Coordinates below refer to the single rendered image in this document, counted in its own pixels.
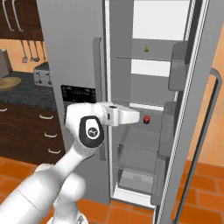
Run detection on grey fridge cabinet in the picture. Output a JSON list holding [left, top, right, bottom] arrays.
[[104, 0, 203, 210]]

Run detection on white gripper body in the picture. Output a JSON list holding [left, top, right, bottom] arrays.
[[116, 106, 142, 127]]

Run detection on dark wood base cabinets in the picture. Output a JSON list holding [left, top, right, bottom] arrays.
[[0, 101, 67, 166]]

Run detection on silver toaster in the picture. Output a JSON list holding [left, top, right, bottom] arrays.
[[32, 61, 53, 87]]

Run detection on grey fridge door with dispenser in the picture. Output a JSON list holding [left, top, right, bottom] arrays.
[[36, 0, 112, 206]]

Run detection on hanging metal spatula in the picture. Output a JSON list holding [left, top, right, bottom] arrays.
[[19, 39, 29, 64]]

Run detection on dark curved fridge door handle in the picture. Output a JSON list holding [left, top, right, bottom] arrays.
[[174, 67, 223, 224]]

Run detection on grey fridge door with bins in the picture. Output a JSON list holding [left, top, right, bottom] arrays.
[[150, 0, 224, 224]]

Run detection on grey handle of dispenser door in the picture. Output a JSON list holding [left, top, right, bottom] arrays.
[[92, 36, 108, 162]]

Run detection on hanging metal utensil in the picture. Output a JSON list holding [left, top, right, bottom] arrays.
[[39, 41, 47, 64]]

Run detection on grey box-shaped appliance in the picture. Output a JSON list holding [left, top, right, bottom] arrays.
[[0, 48, 14, 79]]

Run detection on hanging metal ladle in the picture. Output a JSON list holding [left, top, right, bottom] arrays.
[[31, 40, 41, 63]]

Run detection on grey fridge crisper drawer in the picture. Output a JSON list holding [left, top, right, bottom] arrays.
[[116, 168, 159, 196]]

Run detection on glass fridge shelf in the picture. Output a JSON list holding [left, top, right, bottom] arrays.
[[114, 99, 165, 112], [115, 127, 162, 152], [115, 54, 173, 63]]

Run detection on wooden bowl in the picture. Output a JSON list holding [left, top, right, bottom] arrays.
[[0, 76, 23, 93]]

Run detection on dark wood wall cupboards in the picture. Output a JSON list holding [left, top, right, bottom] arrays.
[[0, 0, 45, 42]]

